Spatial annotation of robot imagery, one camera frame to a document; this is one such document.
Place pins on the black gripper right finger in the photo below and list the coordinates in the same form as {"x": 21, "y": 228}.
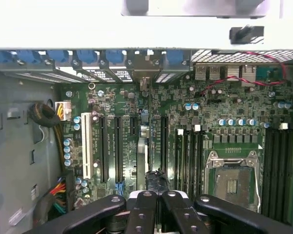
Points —
{"x": 183, "y": 217}

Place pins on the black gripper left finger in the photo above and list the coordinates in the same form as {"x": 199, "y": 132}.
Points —
{"x": 141, "y": 217}

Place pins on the black RAM slot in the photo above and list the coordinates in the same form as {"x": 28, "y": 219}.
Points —
{"x": 194, "y": 161}
{"x": 188, "y": 161}
{"x": 201, "y": 161}
{"x": 274, "y": 170}
{"x": 267, "y": 170}
{"x": 289, "y": 170}
{"x": 282, "y": 170}

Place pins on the CPU socket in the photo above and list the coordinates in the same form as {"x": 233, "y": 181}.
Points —
{"x": 232, "y": 180}

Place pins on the black long expansion slot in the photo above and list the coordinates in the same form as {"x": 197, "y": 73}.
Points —
{"x": 104, "y": 148}
{"x": 164, "y": 141}
{"x": 119, "y": 148}

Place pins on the white expansion slot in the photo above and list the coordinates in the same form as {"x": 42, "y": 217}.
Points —
{"x": 86, "y": 146}

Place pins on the black short expansion slot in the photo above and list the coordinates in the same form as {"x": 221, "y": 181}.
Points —
{"x": 133, "y": 126}

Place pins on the green motherboard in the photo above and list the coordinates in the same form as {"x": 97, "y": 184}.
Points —
{"x": 175, "y": 102}

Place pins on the white power connector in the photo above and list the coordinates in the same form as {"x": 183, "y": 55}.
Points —
{"x": 66, "y": 112}

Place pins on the silver rear port block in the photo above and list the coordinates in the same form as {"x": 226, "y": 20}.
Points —
{"x": 207, "y": 72}
{"x": 249, "y": 75}
{"x": 234, "y": 72}

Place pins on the black open PC case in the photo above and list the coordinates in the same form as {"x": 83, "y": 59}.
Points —
{"x": 12, "y": 146}

